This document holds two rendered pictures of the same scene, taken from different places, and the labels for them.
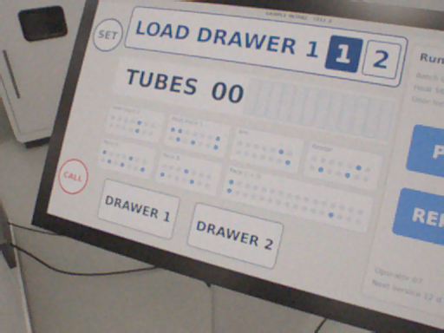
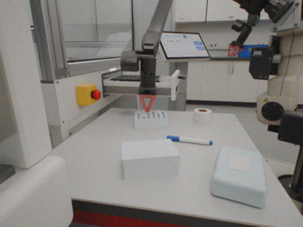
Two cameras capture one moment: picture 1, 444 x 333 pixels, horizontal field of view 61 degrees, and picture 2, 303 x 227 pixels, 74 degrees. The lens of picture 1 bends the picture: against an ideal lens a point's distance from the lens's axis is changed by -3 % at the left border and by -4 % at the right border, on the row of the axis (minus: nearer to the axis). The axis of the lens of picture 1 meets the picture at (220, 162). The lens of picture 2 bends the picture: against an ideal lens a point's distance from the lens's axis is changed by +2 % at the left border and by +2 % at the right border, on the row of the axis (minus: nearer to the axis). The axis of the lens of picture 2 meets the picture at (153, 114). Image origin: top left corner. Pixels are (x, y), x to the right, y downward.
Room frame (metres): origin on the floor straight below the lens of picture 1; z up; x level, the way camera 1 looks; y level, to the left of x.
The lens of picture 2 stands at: (-0.70, 1.64, 1.03)
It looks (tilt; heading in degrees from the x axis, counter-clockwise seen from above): 18 degrees down; 310
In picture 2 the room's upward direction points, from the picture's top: straight up
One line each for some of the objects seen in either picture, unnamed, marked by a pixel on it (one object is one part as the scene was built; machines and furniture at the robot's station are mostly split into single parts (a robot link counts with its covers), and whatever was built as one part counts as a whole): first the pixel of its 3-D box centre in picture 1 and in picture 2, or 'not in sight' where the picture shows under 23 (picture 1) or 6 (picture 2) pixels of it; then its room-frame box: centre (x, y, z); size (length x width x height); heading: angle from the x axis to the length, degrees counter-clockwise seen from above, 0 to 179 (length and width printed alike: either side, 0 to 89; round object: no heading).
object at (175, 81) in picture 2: not in sight; (176, 83); (-0.15, 0.79, 0.87); 0.29 x 0.02 x 0.11; 119
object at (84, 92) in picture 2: not in sight; (87, 94); (-0.05, 1.23, 0.88); 0.07 x 0.05 x 0.07; 119
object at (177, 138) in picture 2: not in sight; (189, 140); (-0.43, 1.14, 0.77); 0.14 x 0.02 x 0.02; 24
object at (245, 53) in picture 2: not in sight; (257, 51); (0.32, -2.65, 1.01); 0.61 x 0.41 x 0.22; 29
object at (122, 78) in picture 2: not in sight; (137, 83); (0.02, 0.89, 0.87); 0.22 x 0.18 x 0.06; 29
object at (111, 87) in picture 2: not in sight; (135, 84); (0.03, 0.90, 0.86); 0.40 x 0.26 x 0.06; 29
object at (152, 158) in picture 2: not in sight; (149, 157); (-0.43, 1.32, 0.79); 0.13 x 0.09 x 0.05; 49
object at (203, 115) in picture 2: not in sight; (202, 115); (-0.37, 0.92, 0.78); 0.07 x 0.07 x 0.04
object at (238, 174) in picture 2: not in sight; (238, 171); (-0.61, 1.23, 0.78); 0.15 x 0.10 x 0.04; 106
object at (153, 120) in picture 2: not in sight; (151, 119); (-0.24, 1.09, 0.78); 0.12 x 0.08 x 0.04; 44
